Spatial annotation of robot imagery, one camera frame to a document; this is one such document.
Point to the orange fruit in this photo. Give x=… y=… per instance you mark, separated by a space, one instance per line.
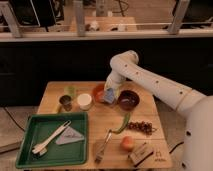
x=127 y=143

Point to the grey triangular cloth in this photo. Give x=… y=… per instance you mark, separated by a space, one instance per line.
x=69 y=135

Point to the orange bowl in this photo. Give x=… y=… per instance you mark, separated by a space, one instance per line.
x=98 y=93

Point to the green plastic tray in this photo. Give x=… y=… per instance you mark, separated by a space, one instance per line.
x=39 y=128

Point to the wooden block brush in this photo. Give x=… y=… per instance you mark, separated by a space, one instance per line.
x=140 y=153

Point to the green chili pepper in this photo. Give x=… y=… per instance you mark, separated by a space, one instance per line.
x=124 y=124

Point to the grey metal rail frame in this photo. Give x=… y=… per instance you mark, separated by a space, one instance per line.
x=54 y=20

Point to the wooden table board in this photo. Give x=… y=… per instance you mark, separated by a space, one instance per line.
x=103 y=117

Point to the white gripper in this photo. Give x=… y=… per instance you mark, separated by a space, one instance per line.
x=114 y=87

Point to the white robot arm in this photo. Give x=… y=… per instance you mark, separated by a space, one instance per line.
x=195 y=106

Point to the white cup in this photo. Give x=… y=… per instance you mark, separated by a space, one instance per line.
x=84 y=101

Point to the dark brown bowl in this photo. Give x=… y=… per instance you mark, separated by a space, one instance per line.
x=128 y=100

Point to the green plastic cup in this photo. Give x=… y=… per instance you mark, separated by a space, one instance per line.
x=70 y=91

